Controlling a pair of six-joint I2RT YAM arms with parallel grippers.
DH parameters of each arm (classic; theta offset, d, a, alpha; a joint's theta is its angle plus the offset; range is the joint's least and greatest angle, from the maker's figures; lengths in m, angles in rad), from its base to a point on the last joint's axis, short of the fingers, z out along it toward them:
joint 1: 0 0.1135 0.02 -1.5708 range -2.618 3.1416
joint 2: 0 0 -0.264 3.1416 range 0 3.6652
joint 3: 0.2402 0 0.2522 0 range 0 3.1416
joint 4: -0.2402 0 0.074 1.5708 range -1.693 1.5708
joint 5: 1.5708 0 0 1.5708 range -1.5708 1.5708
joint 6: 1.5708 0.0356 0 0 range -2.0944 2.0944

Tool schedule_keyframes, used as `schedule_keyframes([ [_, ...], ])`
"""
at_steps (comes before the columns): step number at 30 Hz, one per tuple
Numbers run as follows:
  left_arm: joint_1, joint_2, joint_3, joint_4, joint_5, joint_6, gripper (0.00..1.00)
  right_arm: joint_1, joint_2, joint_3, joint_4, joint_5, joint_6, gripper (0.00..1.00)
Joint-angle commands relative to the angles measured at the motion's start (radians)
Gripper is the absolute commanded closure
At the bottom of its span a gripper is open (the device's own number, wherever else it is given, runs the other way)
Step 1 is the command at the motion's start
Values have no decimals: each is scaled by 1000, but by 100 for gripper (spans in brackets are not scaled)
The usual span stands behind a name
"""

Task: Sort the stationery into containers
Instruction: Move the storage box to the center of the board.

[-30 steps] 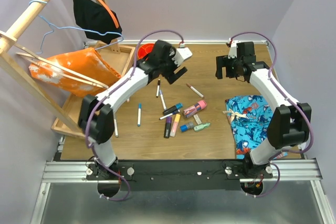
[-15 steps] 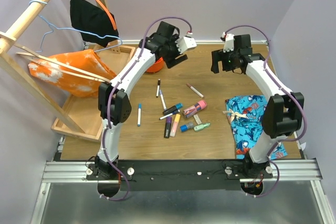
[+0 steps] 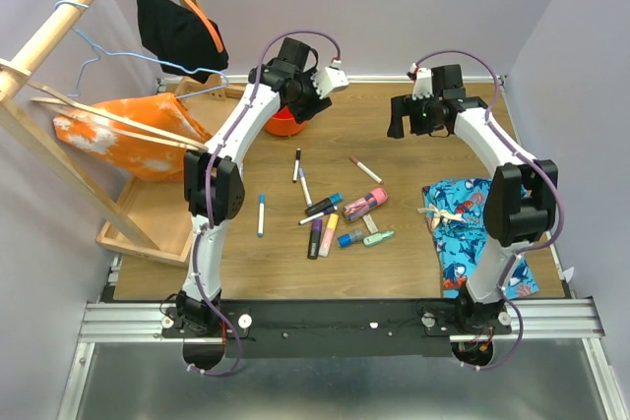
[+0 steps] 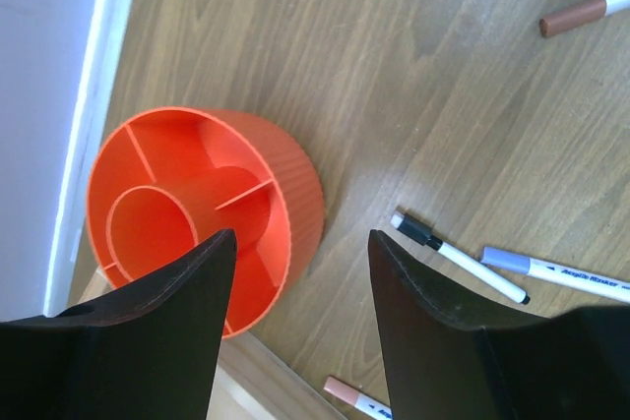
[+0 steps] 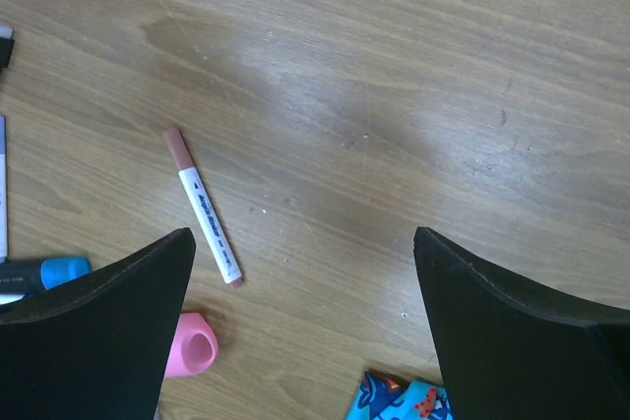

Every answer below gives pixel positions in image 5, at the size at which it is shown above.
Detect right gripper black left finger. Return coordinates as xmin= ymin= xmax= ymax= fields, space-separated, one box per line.
xmin=1 ymin=228 xmax=196 ymax=419

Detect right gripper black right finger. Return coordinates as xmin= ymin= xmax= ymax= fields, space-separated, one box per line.
xmin=413 ymin=227 xmax=629 ymax=419

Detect pink cap glue stick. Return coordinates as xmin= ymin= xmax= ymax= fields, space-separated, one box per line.
xmin=164 ymin=313 xmax=219 ymax=379

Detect brown cap white marker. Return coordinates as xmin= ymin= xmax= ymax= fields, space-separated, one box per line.
xmin=163 ymin=128 xmax=244 ymax=288

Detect black cap white marker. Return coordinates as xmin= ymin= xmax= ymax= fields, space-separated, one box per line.
xmin=0 ymin=26 xmax=15 ymax=70

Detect blue cap black highlighter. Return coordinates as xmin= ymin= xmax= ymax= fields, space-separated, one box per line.
xmin=1 ymin=256 xmax=92 ymax=295

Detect blue shark print shorts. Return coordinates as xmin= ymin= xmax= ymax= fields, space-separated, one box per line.
xmin=346 ymin=371 xmax=453 ymax=420

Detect white marker thin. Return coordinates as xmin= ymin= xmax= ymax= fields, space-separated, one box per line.
xmin=0 ymin=115 xmax=8 ymax=264

